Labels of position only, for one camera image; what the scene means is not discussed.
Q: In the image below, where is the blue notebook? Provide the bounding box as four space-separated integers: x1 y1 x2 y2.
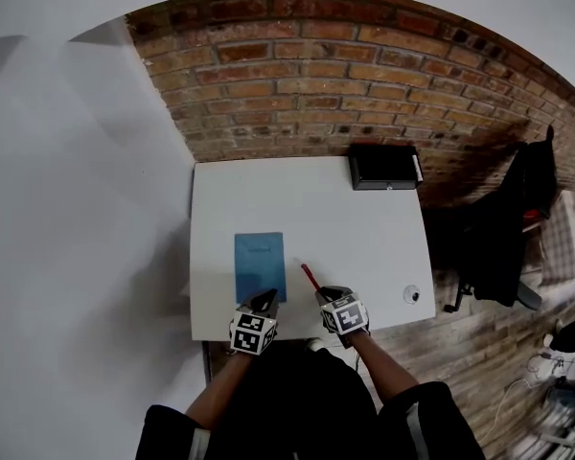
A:
233 231 288 305

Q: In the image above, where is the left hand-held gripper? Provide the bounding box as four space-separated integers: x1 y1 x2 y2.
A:
228 288 281 357

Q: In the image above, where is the white square table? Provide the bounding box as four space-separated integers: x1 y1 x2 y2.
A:
190 155 436 342

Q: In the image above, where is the red pen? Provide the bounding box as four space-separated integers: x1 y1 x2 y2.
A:
292 256 323 291

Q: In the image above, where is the metal rack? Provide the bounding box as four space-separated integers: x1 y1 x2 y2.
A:
536 376 575 460

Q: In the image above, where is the black office chair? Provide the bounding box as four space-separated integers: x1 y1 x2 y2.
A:
443 125 557 313

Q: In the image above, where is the person's left forearm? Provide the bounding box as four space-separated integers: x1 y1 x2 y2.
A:
184 350 253 430

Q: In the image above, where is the person's right forearm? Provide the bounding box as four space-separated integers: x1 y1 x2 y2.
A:
347 331 421 406

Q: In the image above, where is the black metal box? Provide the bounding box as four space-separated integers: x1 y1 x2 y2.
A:
348 144 424 192

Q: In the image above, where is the checkered cloth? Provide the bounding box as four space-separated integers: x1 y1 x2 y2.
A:
539 189 575 287

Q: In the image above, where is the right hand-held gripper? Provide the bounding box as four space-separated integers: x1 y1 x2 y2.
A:
313 285 370 337

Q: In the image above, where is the person's black clothing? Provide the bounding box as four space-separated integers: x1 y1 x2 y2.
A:
133 340 485 460

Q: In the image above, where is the white cable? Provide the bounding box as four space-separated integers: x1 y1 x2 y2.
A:
495 352 557 426

